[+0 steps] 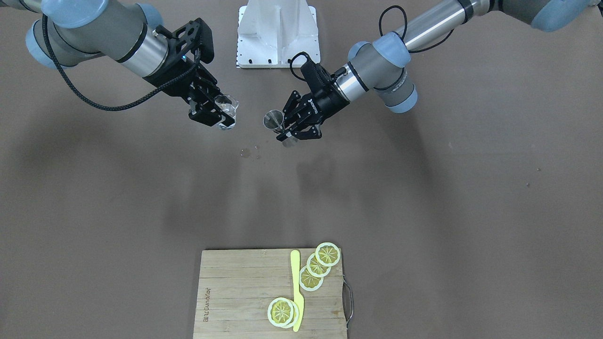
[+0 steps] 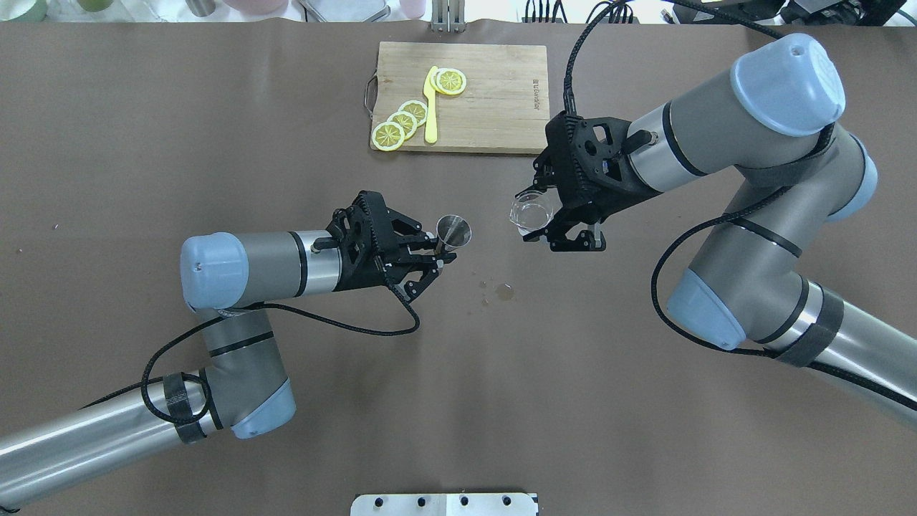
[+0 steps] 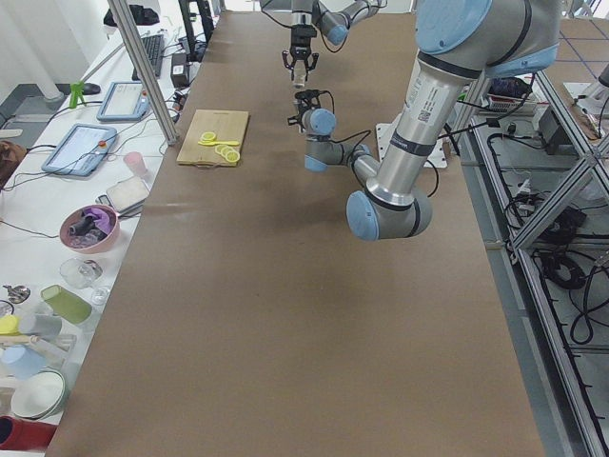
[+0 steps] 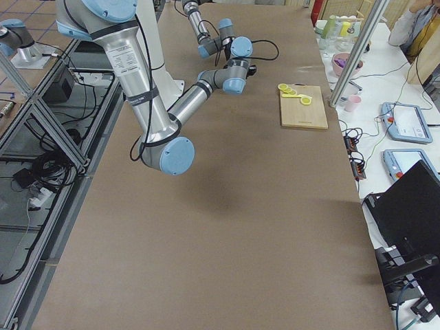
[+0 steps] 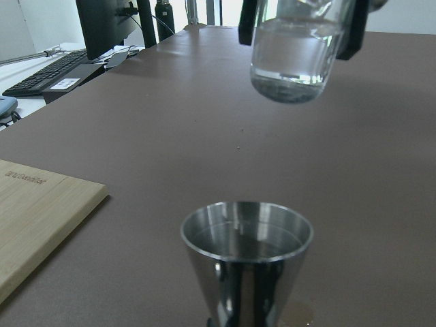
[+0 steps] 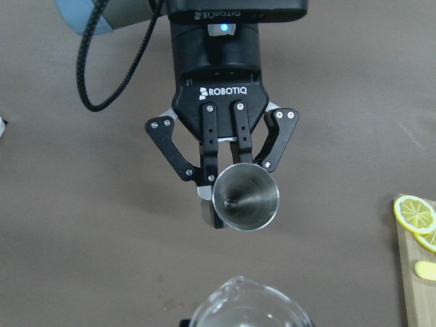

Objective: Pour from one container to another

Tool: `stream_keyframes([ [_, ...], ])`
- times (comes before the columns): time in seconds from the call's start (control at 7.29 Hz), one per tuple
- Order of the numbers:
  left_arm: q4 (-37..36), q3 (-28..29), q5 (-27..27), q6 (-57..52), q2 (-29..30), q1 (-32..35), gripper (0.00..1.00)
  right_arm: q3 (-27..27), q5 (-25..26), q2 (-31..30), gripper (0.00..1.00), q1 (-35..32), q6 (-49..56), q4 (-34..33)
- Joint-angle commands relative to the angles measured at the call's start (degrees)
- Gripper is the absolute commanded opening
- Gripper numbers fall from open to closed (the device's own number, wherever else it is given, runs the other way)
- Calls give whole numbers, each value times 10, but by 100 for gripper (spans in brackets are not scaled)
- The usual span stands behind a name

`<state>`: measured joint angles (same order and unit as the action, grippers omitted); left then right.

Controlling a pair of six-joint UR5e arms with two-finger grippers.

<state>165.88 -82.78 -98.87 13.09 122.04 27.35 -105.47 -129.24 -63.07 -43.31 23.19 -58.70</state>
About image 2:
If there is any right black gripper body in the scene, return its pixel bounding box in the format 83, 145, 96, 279
533, 113, 659, 219

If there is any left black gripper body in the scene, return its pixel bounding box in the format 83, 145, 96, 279
326, 191, 423, 292

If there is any steel jigger shaker cup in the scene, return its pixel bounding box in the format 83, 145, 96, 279
433, 214, 471, 268

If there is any clear glass measuring cup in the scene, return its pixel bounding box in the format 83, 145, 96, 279
509, 189, 560, 235

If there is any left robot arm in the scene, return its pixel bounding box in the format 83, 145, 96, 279
1, 191, 471, 514

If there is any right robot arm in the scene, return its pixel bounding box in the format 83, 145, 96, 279
521, 33, 916, 426

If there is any pink plastic cup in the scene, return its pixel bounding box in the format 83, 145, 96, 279
398, 0, 429, 19

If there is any wooden cutting board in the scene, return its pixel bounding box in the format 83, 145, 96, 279
370, 40, 551, 156

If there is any yellow plastic knife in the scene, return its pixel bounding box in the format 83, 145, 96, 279
423, 66, 438, 145

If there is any lemon slice on board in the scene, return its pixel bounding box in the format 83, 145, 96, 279
438, 67, 468, 97

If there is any aluminium frame post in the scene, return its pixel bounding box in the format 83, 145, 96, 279
430, 0, 467, 34

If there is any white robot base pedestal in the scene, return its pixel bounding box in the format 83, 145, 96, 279
350, 492, 540, 515

